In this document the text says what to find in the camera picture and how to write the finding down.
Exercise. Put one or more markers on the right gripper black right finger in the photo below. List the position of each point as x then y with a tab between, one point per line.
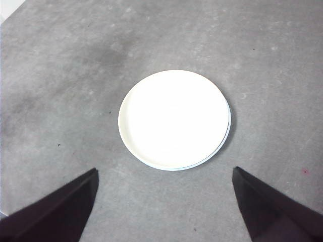
275	216

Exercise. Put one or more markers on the blue round plate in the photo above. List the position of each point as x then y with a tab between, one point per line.
230	118

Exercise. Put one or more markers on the white round plate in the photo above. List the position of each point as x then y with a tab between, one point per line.
174	121

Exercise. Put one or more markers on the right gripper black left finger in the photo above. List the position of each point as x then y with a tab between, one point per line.
50	214

